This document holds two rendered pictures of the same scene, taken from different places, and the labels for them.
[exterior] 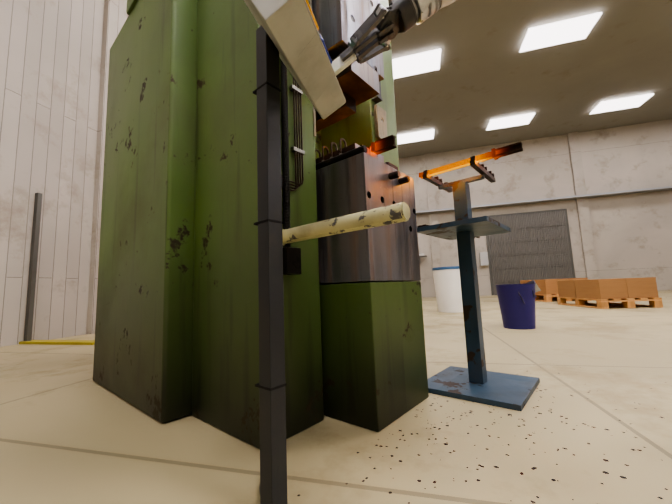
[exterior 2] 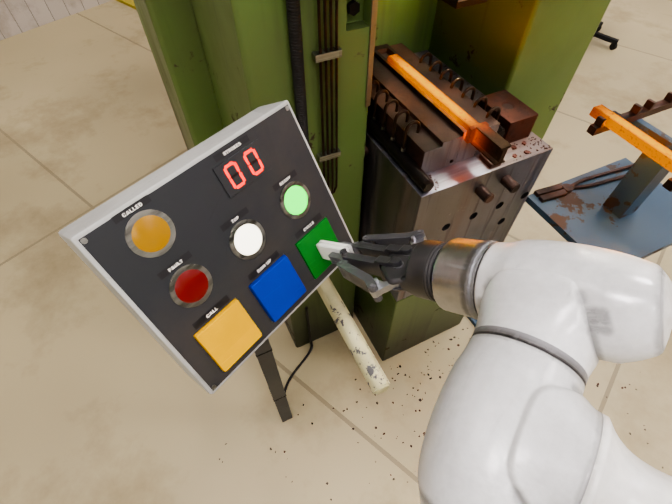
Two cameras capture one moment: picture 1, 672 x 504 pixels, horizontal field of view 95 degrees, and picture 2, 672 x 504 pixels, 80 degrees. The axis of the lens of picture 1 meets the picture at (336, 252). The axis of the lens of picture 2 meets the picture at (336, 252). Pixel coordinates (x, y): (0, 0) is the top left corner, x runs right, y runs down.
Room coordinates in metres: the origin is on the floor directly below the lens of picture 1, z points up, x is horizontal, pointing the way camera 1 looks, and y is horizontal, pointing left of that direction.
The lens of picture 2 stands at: (0.37, -0.19, 1.53)
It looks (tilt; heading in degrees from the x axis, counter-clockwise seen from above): 53 degrees down; 24
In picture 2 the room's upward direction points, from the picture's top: straight up
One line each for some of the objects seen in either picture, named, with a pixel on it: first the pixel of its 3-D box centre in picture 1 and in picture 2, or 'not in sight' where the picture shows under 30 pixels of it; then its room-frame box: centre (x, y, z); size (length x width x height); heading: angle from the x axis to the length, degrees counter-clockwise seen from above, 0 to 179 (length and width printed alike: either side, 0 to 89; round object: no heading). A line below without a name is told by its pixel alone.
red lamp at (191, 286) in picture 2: not in sight; (191, 285); (0.55, 0.09, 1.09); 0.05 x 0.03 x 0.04; 140
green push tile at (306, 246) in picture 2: not in sight; (318, 247); (0.74, 0.00, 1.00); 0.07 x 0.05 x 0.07; 165
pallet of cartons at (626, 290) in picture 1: (601, 292); not in sight; (5.11, -4.33, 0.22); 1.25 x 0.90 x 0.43; 165
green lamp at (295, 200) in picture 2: not in sight; (295, 200); (0.75, 0.04, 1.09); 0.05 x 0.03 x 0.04; 140
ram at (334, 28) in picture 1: (331, 49); not in sight; (1.32, -0.02, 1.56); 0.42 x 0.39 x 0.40; 50
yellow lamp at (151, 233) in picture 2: not in sight; (151, 233); (0.57, 0.14, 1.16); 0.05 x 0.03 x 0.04; 140
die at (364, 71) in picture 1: (327, 94); not in sight; (1.29, 0.01, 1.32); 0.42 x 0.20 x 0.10; 50
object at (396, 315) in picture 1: (343, 339); (393, 259); (1.34, -0.02, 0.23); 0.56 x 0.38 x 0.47; 50
